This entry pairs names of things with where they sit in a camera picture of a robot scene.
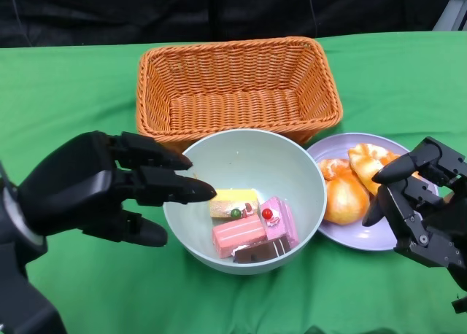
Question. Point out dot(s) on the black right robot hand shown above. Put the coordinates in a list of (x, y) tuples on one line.
[(434, 162)]

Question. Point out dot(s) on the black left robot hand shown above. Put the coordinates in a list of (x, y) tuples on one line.
[(73, 181)]

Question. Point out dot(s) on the round orange bread bun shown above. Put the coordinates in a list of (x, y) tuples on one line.
[(344, 202)]

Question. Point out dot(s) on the yellow cake slice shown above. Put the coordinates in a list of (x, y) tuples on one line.
[(233, 199)]

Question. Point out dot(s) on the pink cake with red cherry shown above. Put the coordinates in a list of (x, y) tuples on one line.
[(282, 226)]

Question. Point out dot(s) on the salmon pink cake slice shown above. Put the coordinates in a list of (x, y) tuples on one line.
[(237, 235)]

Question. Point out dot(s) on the pale green bowl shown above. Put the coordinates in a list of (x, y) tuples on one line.
[(255, 155)]

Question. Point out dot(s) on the brown chocolate cake slice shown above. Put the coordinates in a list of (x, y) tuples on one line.
[(261, 252)]

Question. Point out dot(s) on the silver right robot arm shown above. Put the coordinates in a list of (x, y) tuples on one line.
[(460, 305)]

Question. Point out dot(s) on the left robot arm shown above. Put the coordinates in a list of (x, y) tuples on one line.
[(22, 294)]

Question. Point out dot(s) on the lavender plate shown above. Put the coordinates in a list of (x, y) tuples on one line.
[(365, 235)]

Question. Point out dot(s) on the orange wicker basket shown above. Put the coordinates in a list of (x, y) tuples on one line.
[(233, 108)]

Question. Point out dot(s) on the green tablecloth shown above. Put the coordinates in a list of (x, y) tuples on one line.
[(54, 93)]

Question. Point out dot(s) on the black backdrop cloth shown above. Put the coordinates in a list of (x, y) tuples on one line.
[(146, 13)]

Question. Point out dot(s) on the grey metal post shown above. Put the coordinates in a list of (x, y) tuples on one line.
[(452, 13)]

